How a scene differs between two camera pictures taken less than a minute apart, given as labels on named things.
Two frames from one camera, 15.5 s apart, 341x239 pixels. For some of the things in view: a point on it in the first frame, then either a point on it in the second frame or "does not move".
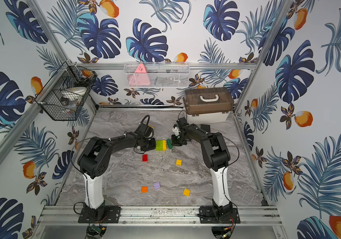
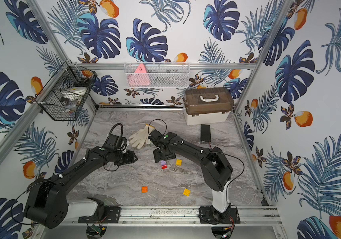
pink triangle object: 140,78 does not move
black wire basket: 63,97 does not move
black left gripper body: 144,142 to 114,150
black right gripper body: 177,140 to 158,156
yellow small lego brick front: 186,192 does not move
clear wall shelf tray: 157,74 does not move
